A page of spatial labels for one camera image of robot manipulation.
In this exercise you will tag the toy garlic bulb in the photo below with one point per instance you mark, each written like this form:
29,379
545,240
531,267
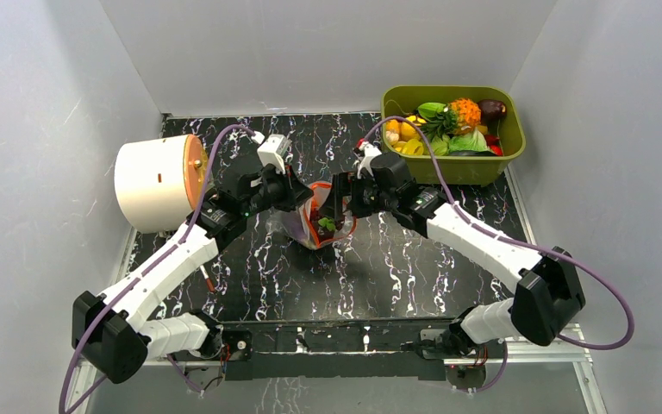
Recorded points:
392,137

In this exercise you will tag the toy pineapple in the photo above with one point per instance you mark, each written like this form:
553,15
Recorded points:
460,117

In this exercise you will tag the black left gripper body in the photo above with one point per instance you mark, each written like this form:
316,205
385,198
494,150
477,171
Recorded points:
275,188

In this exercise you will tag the yellow toy bell pepper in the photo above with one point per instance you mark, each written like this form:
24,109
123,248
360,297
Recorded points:
406,130

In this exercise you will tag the clear orange zip top bag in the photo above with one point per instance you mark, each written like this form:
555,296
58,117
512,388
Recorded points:
306,226

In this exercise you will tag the light green toy vegetable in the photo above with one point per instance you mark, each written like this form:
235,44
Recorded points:
429,111

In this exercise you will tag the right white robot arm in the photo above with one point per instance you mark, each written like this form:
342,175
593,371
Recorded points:
546,287

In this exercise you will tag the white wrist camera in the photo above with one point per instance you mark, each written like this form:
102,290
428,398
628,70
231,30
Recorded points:
272,151
365,152

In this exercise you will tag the small orange tipped pen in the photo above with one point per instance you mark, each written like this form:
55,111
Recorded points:
207,278

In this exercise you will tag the dark maroon toy fruit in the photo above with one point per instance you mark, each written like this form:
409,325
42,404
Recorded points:
491,110

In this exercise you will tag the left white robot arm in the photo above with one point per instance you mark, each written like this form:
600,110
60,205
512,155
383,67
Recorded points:
113,330

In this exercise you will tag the dark purple toy mangosteen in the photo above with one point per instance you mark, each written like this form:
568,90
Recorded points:
325,228

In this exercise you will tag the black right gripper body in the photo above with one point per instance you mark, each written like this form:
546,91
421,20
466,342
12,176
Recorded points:
346,194

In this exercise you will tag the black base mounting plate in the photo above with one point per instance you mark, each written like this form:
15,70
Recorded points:
417,347

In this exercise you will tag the white cylinder orange lid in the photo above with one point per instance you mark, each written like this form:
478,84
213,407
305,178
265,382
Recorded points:
157,182

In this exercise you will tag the yellow toy starfruit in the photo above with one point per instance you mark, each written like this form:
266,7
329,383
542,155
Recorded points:
411,147

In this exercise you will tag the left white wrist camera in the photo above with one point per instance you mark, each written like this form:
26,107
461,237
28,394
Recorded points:
272,151

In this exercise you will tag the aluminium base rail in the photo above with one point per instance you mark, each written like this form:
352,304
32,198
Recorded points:
517,349

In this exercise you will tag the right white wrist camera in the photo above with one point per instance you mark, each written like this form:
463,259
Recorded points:
365,152

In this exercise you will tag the green toy cabbage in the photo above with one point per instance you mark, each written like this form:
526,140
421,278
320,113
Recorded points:
470,142

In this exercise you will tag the orange yellow toy pear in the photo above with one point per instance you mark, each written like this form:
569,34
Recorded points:
393,126

